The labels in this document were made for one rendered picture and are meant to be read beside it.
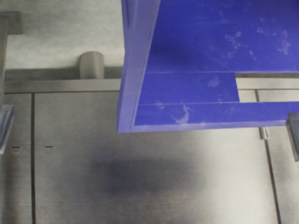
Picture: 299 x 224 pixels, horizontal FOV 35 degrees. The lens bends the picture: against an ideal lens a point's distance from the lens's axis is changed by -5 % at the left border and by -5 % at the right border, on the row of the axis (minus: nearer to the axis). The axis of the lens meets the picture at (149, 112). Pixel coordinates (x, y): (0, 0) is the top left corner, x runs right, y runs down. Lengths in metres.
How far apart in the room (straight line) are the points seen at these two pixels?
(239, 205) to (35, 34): 0.59
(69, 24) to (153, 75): 0.56
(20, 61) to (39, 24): 0.16
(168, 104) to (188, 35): 0.10
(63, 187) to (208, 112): 0.51
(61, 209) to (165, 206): 0.21
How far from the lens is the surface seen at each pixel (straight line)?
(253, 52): 0.60
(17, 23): 1.08
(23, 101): 1.07
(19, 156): 1.02
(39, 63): 1.23
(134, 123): 0.53
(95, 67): 1.16
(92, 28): 1.11
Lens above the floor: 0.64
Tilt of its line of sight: 25 degrees down
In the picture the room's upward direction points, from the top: 174 degrees clockwise
